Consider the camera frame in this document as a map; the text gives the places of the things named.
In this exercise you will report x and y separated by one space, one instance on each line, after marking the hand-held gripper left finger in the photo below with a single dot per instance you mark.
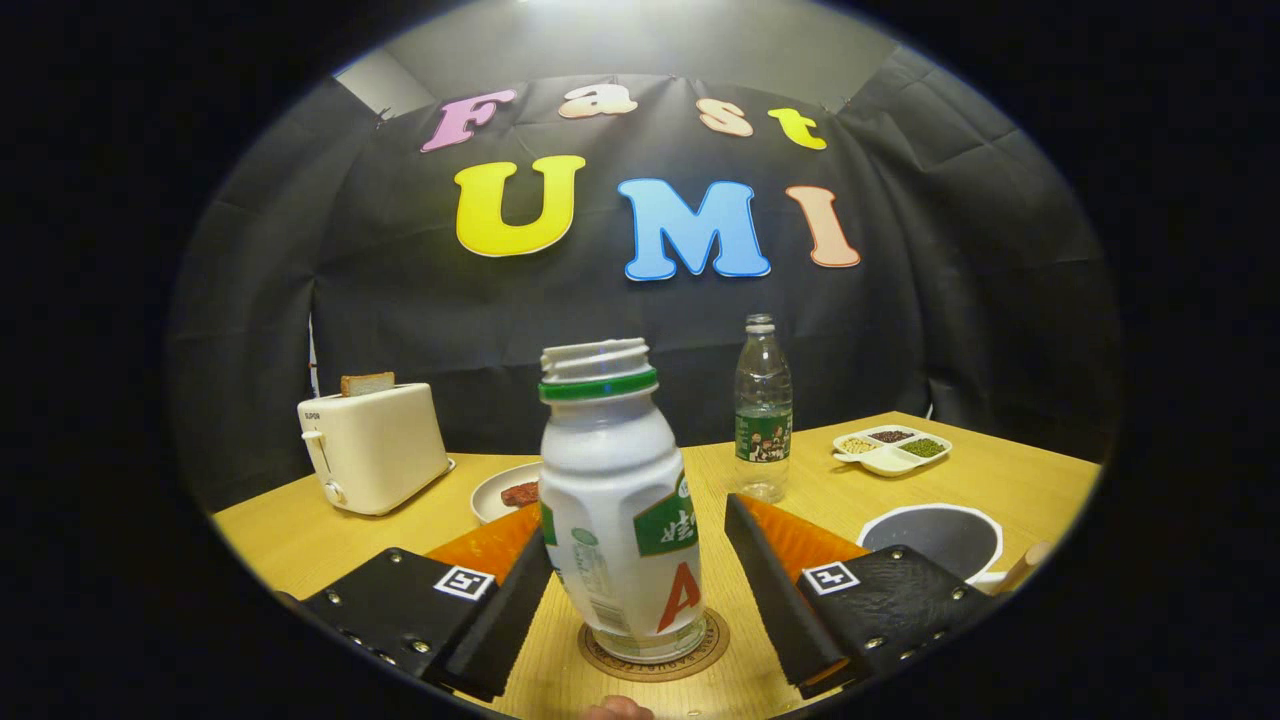
500 620

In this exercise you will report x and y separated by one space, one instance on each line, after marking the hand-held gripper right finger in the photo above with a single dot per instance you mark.
775 590

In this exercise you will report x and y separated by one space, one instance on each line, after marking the round cork coaster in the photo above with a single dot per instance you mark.
715 640

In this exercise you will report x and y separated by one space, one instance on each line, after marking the white juice bottle green label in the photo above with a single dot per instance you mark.
610 480

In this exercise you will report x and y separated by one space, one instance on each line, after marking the clear plastic water bottle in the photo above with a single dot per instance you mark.
763 400

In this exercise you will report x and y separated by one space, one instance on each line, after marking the wooden table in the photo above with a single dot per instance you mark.
820 490

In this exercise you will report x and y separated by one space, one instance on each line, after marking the small white plate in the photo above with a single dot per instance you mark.
490 495

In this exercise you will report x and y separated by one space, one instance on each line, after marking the red meat slice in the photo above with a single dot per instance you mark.
520 494

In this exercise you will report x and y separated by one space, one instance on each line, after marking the white divided tray with beans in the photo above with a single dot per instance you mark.
890 460

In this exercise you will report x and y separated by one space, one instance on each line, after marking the cream white toaster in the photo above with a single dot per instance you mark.
380 450

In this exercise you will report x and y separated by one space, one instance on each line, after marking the bread slice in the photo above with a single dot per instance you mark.
367 384

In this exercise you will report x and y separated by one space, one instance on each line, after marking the black backdrop cloth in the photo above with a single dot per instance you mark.
400 300

